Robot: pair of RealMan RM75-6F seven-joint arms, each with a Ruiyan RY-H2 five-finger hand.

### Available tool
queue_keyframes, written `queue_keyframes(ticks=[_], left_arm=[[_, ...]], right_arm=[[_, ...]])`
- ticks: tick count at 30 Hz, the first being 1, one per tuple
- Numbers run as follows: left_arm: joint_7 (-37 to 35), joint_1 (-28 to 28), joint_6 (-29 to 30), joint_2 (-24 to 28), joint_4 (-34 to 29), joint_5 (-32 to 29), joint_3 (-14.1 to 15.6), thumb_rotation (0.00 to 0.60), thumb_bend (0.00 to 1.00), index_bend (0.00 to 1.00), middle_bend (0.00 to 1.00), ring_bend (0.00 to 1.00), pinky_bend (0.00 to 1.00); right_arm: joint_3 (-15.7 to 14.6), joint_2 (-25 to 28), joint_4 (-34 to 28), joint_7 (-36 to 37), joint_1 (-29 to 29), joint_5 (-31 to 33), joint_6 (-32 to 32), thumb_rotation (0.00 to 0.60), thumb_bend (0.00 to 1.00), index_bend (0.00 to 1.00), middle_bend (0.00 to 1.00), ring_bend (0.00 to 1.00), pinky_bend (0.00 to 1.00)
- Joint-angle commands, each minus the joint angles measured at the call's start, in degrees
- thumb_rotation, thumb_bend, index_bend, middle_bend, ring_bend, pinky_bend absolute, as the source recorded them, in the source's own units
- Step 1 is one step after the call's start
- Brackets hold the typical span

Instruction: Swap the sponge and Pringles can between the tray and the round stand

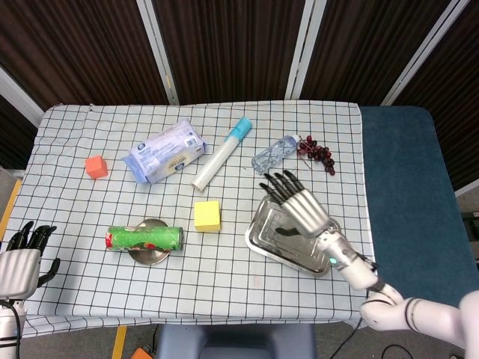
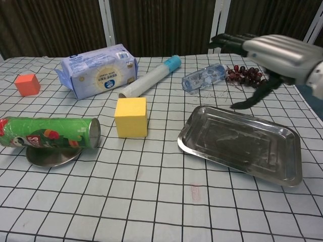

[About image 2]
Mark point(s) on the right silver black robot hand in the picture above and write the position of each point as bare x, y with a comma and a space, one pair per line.
277, 55

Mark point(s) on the yellow cube block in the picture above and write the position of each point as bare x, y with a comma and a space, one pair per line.
131, 118

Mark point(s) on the green chips can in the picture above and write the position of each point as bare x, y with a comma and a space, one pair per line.
50, 131

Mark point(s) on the dark red grape bunch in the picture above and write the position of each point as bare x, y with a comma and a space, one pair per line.
246, 75

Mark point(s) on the brown ribbed partition panel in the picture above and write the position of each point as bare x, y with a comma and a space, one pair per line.
50, 25
164, 25
265, 17

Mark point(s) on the clear plastic water bottle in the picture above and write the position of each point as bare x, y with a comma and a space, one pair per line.
202, 79

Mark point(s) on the rectangular steel tray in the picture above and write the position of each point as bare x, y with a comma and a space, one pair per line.
227, 141

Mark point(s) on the plastic wrap roll blue cap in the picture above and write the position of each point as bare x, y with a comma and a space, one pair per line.
149, 79

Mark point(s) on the pale blue tissue pack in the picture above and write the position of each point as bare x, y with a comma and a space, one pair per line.
98, 70

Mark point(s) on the white black-checked tablecloth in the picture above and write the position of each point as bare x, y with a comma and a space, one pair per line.
151, 201

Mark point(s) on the round steel plate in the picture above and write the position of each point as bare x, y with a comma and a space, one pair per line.
50, 158

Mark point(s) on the orange cube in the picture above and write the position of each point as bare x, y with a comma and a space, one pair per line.
26, 85

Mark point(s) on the white partition frame post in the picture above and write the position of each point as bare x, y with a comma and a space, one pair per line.
218, 20
313, 27
1, 56
108, 25

